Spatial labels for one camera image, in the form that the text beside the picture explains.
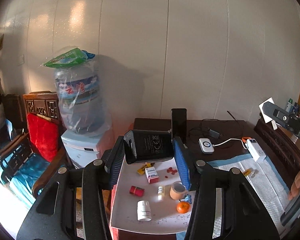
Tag white charging cable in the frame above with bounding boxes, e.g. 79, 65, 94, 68
212, 138, 248, 149

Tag blue water jug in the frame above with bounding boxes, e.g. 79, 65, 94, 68
54, 60, 107, 136

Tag orange tangerine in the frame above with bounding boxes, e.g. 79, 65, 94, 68
176, 201, 191, 214

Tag white quilted blue-edged mat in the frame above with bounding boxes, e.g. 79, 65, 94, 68
208, 153, 288, 234

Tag white water dispenser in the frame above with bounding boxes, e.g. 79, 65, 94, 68
61, 128, 114, 168

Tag green plastic bag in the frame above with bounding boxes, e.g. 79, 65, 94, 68
44, 47, 96, 68

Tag small clear vial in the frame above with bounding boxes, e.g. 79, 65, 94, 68
158, 186, 165, 201

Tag white power bank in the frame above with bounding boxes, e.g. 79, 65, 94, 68
245, 139, 266, 163

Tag white pill bottle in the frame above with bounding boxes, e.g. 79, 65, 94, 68
137, 200, 152, 222

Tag red wooden chair cushion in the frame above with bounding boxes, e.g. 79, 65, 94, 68
27, 113, 59, 162

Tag carved wooden chair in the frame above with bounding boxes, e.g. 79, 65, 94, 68
0, 91, 70, 198

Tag yellow black small box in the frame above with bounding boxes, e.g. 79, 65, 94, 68
137, 163, 155, 175

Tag grey small adapter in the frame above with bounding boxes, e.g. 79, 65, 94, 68
209, 129, 220, 139

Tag white round wireless charger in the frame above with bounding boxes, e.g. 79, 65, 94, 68
198, 138, 214, 154

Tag person's right hand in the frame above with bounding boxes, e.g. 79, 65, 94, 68
288, 171, 300, 200

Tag tan tape roll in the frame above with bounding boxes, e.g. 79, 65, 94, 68
170, 181, 187, 200

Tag white cardboard tray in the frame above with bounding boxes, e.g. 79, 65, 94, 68
110, 159, 191, 235

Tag red small cylinder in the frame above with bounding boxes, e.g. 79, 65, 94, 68
129, 186, 145, 197

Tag black power adapter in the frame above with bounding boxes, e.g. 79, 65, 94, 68
123, 129, 174, 165

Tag red scattered pills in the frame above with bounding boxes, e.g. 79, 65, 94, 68
165, 167, 178, 179

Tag black upright phone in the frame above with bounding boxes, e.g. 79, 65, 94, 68
171, 108, 187, 144

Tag black cable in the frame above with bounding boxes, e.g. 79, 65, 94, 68
188, 110, 243, 143

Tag dark wooden sideboard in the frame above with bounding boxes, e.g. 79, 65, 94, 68
254, 117, 300, 187

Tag red white small box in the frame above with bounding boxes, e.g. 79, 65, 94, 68
145, 166, 160, 184

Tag blue binder clip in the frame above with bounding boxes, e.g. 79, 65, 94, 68
179, 194, 192, 204

